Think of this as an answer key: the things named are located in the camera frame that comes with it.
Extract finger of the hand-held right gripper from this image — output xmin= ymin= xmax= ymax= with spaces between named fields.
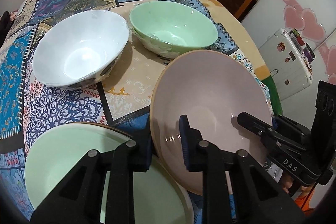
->
xmin=272 ymin=114 xmax=314 ymax=144
xmin=237 ymin=112 xmax=285 ymax=148

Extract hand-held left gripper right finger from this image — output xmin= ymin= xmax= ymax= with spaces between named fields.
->
xmin=179 ymin=114 xmax=306 ymax=224

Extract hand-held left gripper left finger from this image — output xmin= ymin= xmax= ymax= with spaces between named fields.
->
xmin=30 ymin=119 xmax=154 ymax=224

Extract pink bowl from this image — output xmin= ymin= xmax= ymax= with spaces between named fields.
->
xmin=150 ymin=50 xmax=273 ymax=195

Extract green plate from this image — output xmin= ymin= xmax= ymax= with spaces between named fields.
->
xmin=24 ymin=122 xmax=192 ymax=224

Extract green bowl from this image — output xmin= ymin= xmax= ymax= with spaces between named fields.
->
xmin=129 ymin=1 xmax=219 ymax=59

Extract white bowl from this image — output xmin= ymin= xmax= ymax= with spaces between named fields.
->
xmin=32 ymin=10 xmax=130 ymax=89

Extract person's right hand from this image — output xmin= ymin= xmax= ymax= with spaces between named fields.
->
xmin=281 ymin=174 xmax=296 ymax=196

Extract green cloth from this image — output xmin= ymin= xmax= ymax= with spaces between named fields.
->
xmin=261 ymin=76 xmax=283 ymax=115

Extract white suitcase with stickers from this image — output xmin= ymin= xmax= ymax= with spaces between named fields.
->
xmin=257 ymin=28 xmax=315 ymax=101

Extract blue patchwork cloth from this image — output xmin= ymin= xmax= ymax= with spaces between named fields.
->
xmin=0 ymin=0 xmax=271 ymax=224

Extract black clothes pile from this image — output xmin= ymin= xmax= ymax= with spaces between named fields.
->
xmin=0 ymin=11 xmax=11 ymax=38

